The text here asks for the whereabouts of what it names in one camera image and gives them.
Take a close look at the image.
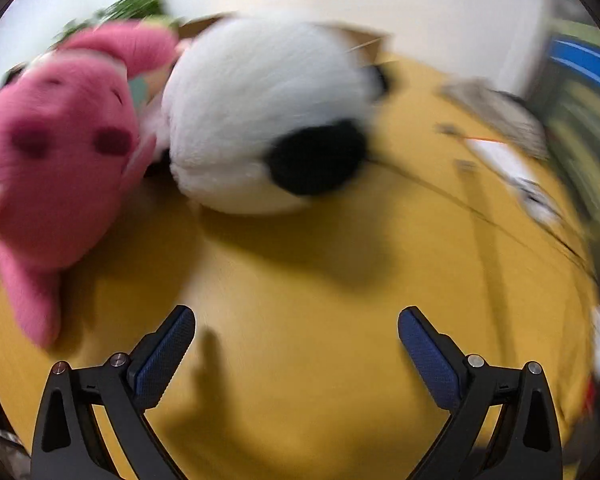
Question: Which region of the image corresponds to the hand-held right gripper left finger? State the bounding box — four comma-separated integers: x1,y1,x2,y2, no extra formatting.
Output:
30,304,197,480

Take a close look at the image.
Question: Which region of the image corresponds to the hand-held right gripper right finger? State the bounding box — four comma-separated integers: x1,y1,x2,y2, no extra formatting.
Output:
397,305,565,480

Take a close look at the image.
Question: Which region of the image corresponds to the pink plush toy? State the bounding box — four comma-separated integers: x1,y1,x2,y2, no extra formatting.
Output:
0,22,181,348

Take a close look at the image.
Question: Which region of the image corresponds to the white panda plush toy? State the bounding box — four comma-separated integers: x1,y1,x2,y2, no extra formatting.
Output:
160,16,391,216

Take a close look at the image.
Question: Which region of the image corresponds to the cardboard box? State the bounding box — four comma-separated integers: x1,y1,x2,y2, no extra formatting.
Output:
177,12,397,68

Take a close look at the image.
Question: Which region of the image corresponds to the white packet with orange edge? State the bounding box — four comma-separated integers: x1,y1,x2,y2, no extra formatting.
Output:
467,136,565,226

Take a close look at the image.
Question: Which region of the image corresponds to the grey cloth bag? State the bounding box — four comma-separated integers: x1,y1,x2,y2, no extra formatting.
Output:
440,77,551,161

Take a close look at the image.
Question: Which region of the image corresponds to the blue sign band on glass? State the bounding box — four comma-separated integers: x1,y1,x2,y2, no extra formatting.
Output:
550,37,600,95

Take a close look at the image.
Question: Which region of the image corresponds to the potted green plant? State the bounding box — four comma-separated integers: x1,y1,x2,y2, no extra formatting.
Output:
55,0,181,43

